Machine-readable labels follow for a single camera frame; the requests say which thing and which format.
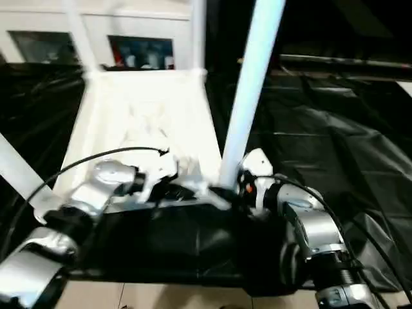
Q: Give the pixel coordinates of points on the white plastic table top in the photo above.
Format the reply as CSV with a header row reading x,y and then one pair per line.
x,y
141,116

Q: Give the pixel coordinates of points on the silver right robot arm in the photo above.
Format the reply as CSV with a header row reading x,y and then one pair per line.
x,y
315,225

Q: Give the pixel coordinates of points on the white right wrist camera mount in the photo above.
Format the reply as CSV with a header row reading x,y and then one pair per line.
x,y
254,164

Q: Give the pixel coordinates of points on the white cabinet with glass doors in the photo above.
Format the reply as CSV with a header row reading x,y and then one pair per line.
x,y
129,26

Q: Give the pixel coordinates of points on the black metal bar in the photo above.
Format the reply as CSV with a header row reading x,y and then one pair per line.
x,y
347,63

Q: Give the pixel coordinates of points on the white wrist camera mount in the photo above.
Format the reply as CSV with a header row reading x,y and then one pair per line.
x,y
158,170
254,164

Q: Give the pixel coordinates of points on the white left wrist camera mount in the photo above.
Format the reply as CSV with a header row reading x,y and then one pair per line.
x,y
158,170

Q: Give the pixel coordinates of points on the black mat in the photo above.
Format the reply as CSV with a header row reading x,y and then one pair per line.
x,y
309,161

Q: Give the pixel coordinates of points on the white plastic table leg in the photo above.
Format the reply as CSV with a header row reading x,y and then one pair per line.
x,y
19,170
251,90
80,38
198,35

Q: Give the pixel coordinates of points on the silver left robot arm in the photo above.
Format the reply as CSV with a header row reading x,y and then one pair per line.
x,y
77,199

